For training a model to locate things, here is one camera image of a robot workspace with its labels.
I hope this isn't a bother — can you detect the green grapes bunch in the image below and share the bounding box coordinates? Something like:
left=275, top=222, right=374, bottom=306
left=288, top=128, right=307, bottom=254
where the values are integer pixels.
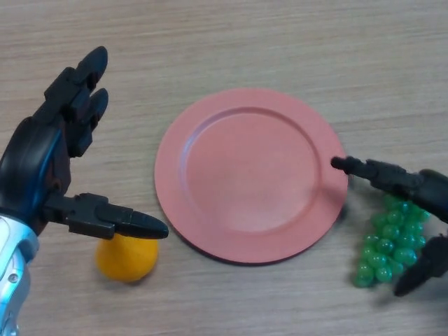
left=351, top=193, right=432, bottom=288

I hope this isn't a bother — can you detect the yellow orange pear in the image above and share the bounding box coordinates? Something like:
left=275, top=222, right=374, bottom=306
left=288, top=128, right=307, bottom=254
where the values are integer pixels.
left=95, top=232, right=160, bottom=283

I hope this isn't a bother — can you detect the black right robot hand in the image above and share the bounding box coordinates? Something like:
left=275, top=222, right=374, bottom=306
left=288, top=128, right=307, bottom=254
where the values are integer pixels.
left=330, top=156, right=448, bottom=298

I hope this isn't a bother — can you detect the pink round plate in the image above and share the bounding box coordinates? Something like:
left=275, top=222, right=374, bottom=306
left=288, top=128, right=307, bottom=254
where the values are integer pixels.
left=154, top=87, right=349, bottom=265

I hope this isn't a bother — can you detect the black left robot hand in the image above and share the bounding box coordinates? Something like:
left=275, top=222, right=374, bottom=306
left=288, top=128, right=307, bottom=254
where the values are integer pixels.
left=0, top=45, right=169, bottom=242

